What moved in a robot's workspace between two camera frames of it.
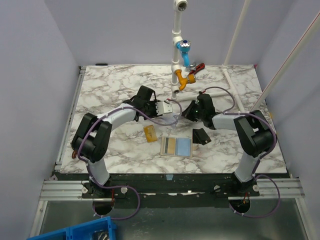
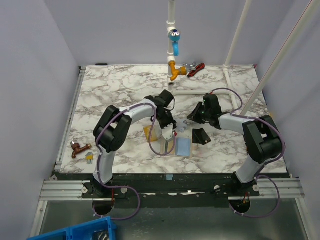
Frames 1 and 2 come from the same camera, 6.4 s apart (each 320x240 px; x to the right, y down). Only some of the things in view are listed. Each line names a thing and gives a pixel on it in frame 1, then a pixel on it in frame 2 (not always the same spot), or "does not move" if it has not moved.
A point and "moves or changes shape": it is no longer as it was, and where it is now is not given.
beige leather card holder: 176,146 does not move
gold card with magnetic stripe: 170,145 does not move
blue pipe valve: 184,46 -> 174,35
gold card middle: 150,133 does not move
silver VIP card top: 167,119 moves or changes shape
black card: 199,136 does not move
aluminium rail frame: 58,186 does not move
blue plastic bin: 100,229 does not move
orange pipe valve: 183,81 -> 182,71
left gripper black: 153,104 -> 171,121
